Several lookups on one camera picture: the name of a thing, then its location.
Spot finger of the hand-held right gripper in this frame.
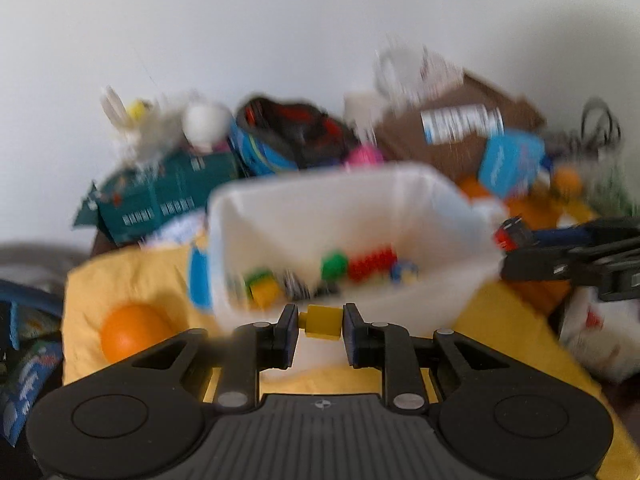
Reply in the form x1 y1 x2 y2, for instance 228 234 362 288
527 216 640 250
501 246 608 286

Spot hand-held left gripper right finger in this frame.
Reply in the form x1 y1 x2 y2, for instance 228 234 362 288
345 303 506 411

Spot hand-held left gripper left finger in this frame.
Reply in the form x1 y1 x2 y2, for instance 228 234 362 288
131 304 299 409

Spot small yellow building block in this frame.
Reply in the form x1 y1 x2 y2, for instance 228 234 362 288
299 304 344 339

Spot red and black toy piece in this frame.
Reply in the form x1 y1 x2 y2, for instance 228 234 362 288
493 215 532 252

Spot white plastic bin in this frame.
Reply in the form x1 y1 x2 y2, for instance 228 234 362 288
207 162 504 332

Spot clear bag with green print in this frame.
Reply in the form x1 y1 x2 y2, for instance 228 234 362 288
584 155 632 217

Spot orange box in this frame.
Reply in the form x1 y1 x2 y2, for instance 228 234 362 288
457 175 577 312

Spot black and white toy piece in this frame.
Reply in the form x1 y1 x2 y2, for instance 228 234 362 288
282 270 314 302

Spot green and yellow building block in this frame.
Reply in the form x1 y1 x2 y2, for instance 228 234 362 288
243 268 282 307

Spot white carton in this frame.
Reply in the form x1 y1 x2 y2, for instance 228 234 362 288
559 285 640 382

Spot green round building block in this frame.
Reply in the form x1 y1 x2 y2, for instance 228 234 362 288
320 252 350 284

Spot red building block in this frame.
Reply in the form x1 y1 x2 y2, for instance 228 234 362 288
347 245 399 284

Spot blue and yellow toy piece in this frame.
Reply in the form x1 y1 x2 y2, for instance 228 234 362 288
390 259 420 284

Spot light blue carton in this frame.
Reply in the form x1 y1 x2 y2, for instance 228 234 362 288
477 130 547 199

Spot yellow cloth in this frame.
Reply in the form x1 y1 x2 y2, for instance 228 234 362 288
62 240 637 480

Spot brown cardboard box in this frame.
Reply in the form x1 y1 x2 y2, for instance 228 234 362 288
374 72 547 182

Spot blue bicycle helmet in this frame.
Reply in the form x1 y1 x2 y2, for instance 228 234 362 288
229 95 359 177

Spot pink plastic toy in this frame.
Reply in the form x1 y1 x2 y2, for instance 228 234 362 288
345 143 384 167

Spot green wipes pack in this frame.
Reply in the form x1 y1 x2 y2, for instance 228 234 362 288
70 152 242 247

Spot white paper cup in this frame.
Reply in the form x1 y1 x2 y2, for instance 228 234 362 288
343 90 387 137

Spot white bowl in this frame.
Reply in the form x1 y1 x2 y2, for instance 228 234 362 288
182 102 232 150

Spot clear plastic bag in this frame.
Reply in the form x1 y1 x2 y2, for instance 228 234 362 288
374 42 464 107

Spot white plastic bag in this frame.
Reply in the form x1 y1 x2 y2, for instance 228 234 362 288
99 85 201 167

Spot grey cloth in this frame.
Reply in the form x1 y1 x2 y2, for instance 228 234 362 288
0 242 92 287

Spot patterned woven bag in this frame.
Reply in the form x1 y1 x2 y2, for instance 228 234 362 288
0 280 64 447

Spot black cables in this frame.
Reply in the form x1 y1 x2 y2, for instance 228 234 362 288
549 97 624 162

